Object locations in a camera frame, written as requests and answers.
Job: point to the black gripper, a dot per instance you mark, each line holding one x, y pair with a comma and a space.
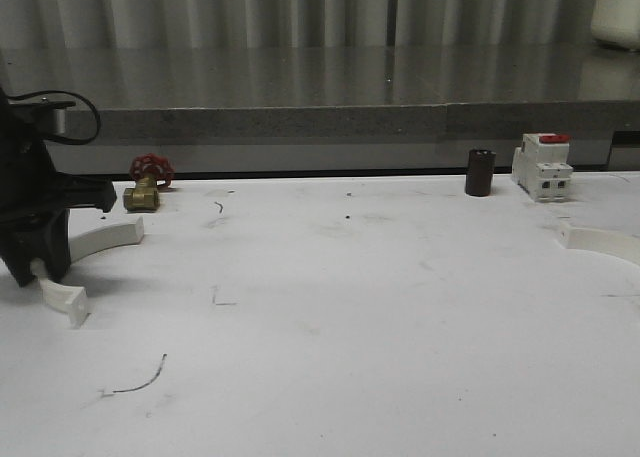
31, 185

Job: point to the white half-ring pipe clamp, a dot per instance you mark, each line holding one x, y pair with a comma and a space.
73, 300

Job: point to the brass valve red handwheel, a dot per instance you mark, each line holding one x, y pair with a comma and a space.
151, 173

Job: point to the grey stone counter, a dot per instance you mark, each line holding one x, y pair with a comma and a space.
371, 109

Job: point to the dark brown cylindrical coupling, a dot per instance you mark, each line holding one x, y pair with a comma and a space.
480, 170

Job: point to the white container in background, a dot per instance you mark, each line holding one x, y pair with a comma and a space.
616, 22

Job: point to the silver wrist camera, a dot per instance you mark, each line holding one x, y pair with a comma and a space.
50, 116

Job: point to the white circuit breaker red switch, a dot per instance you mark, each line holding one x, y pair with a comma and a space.
540, 166

